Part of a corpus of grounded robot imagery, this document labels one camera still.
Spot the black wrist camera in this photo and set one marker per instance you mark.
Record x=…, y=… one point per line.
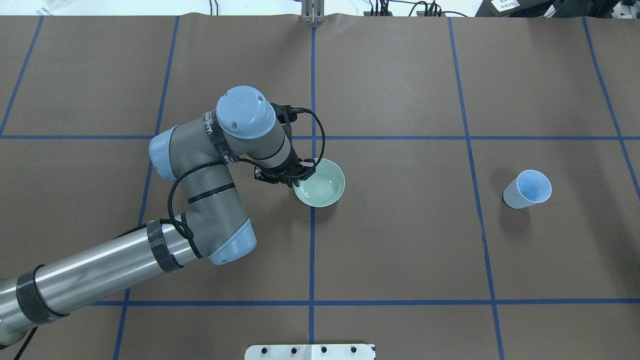
x=285, y=114

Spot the light green bowl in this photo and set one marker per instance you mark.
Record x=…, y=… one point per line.
x=324, y=188

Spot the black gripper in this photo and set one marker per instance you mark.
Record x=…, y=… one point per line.
x=281, y=176

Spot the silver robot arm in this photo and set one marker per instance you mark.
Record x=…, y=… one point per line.
x=205, y=214

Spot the light blue plastic cup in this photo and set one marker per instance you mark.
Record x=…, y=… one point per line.
x=529, y=188

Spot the aluminium frame post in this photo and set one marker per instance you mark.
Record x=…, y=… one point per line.
x=313, y=11

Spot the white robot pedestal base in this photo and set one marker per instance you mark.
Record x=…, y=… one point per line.
x=327, y=351

